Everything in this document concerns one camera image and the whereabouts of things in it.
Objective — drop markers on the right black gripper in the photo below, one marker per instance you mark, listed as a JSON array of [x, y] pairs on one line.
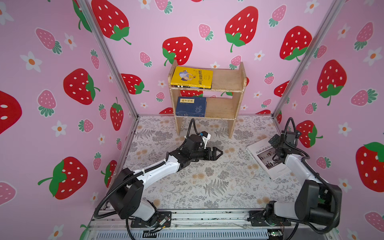
[[276, 142]]

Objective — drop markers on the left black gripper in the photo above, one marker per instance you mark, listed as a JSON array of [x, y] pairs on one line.
[[212, 157]]

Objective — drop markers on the white photo cover book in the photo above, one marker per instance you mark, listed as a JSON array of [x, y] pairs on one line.
[[263, 153]]

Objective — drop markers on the blue book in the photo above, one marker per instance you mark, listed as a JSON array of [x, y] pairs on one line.
[[191, 107]]

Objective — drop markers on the yellow cover book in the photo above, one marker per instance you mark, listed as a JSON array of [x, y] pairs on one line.
[[192, 78]]

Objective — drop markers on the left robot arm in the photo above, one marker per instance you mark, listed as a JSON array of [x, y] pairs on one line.
[[127, 201]]

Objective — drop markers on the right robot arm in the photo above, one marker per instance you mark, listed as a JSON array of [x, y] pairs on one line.
[[318, 202]]

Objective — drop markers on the wooden two-tier bookshelf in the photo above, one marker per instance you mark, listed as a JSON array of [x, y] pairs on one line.
[[231, 81]]

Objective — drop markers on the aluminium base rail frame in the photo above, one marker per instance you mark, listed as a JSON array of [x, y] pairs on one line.
[[219, 224]]

